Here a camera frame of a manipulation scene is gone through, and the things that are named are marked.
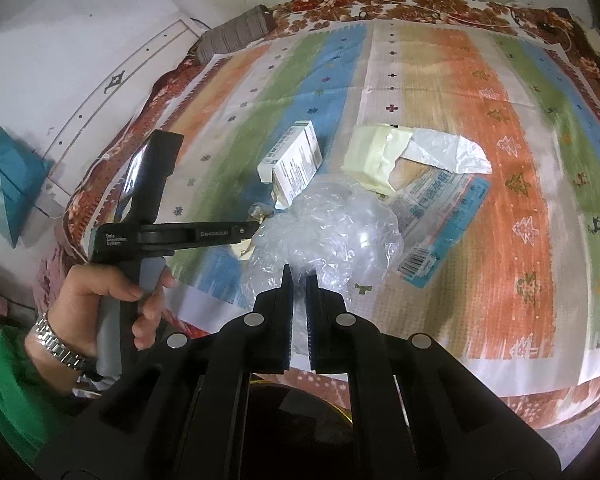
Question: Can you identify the striped colourful mat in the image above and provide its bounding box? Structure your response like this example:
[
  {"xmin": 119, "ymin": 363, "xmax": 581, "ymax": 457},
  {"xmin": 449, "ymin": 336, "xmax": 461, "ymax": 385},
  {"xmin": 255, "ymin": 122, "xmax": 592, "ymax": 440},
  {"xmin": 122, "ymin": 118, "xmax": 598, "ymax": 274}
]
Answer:
[{"xmin": 169, "ymin": 14, "xmax": 600, "ymax": 387}]

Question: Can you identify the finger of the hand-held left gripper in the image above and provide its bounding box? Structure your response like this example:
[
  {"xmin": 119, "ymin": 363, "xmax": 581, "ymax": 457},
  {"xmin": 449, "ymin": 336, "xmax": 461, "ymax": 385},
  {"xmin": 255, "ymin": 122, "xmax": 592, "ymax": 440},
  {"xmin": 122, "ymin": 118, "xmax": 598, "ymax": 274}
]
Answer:
[{"xmin": 180, "ymin": 220, "xmax": 262, "ymax": 252}]

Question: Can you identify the clear plastic bag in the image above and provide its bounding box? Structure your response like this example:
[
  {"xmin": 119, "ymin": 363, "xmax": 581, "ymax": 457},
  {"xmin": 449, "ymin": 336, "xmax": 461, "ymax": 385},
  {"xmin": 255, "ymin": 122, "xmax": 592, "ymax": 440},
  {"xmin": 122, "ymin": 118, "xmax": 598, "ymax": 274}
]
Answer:
[{"xmin": 239, "ymin": 172, "xmax": 406, "ymax": 312}]

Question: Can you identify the person's left forearm green sleeve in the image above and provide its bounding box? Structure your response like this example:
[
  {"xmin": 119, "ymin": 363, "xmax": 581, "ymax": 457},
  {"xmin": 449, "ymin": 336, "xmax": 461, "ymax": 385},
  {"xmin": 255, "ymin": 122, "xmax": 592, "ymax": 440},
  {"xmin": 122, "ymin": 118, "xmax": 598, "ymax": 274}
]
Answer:
[{"xmin": 0, "ymin": 324, "xmax": 107, "ymax": 467}]

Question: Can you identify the small white cardboard box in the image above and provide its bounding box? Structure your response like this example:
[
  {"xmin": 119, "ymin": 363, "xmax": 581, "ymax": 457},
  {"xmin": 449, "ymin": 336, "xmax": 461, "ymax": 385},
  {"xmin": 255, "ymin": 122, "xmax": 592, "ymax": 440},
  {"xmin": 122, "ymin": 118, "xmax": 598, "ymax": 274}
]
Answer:
[{"xmin": 256, "ymin": 120, "xmax": 326, "ymax": 207}]

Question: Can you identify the white bed headboard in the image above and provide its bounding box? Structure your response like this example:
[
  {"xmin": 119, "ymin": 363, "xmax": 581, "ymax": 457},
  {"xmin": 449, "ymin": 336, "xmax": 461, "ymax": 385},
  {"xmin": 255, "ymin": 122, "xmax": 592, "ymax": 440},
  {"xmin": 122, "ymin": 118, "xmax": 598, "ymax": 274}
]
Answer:
[{"xmin": 34, "ymin": 14, "xmax": 207, "ymax": 202}]

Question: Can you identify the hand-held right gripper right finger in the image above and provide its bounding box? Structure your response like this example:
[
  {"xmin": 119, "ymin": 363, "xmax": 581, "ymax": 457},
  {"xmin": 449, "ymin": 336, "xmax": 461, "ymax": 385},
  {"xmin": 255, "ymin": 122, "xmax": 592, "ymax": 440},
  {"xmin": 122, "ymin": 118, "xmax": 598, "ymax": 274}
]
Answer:
[{"xmin": 305, "ymin": 272, "xmax": 564, "ymax": 480}]

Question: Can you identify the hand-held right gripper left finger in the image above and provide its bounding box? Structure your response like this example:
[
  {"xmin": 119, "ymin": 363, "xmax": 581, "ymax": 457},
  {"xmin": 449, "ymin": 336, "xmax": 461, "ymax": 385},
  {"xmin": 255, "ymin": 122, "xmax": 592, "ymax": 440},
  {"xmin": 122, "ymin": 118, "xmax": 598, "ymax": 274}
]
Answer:
[{"xmin": 32, "ymin": 263, "xmax": 296, "ymax": 480}]

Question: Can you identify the person's left hand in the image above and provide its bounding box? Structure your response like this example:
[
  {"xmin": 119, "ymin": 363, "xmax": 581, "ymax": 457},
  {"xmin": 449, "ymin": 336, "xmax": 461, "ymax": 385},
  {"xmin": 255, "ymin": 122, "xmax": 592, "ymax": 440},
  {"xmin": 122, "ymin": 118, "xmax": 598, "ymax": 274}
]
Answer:
[{"xmin": 45, "ymin": 261, "xmax": 177, "ymax": 357}]

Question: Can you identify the floral brown blanket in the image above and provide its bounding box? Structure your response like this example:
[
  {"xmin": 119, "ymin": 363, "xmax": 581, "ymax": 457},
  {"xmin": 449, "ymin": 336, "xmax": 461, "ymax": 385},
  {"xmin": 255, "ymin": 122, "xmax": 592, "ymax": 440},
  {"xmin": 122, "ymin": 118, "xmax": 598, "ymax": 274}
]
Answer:
[{"xmin": 34, "ymin": 0, "xmax": 600, "ymax": 432}]

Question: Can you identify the blue printed plastic packet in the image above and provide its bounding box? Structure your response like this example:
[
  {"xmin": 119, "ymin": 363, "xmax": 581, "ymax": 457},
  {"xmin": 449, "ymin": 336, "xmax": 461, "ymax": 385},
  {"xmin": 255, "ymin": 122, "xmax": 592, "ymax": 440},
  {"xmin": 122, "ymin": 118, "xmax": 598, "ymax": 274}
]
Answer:
[{"xmin": 384, "ymin": 164, "xmax": 492, "ymax": 290}]

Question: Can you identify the golden metal bin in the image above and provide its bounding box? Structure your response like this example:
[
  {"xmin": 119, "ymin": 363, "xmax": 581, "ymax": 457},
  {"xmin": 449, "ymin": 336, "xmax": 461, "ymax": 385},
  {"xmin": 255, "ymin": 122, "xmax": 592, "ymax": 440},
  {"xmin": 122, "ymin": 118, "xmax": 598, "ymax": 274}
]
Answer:
[{"xmin": 246, "ymin": 371, "xmax": 357, "ymax": 480}]

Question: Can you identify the pale yellow paper packet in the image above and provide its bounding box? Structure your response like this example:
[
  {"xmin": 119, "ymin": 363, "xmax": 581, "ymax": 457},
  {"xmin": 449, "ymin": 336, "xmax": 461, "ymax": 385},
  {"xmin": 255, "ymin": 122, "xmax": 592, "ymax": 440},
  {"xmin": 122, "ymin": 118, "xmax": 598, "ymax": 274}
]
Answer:
[{"xmin": 339, "ymin": 124, "xmax": 417, "ymax": 197}]

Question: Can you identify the silver wrist watch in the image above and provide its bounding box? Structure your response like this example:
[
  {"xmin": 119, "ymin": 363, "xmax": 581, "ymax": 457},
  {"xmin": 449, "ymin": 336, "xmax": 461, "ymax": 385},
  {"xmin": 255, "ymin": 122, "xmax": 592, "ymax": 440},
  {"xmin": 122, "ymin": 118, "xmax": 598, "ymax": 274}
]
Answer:
[{"xmin": 27, "ymin": 312, "xmax": 99, "ymax": 372}]

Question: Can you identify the teal bag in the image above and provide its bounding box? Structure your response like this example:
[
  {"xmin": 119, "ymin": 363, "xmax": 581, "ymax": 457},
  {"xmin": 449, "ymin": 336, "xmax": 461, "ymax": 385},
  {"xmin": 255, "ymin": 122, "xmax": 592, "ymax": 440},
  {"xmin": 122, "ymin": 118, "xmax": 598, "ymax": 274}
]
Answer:
[{"xmin": 0, "ymin": 126, "xmax": 56, "ymax": 249}]

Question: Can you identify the grey rolled cloth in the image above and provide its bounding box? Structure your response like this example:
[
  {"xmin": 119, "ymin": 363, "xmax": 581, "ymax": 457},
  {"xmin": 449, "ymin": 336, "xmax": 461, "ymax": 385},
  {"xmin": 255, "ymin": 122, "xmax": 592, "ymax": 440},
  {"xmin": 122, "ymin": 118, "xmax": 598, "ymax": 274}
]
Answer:
[{"xmin": 196, "ymin": 5, "xmax": 274, "ymax": 59}]

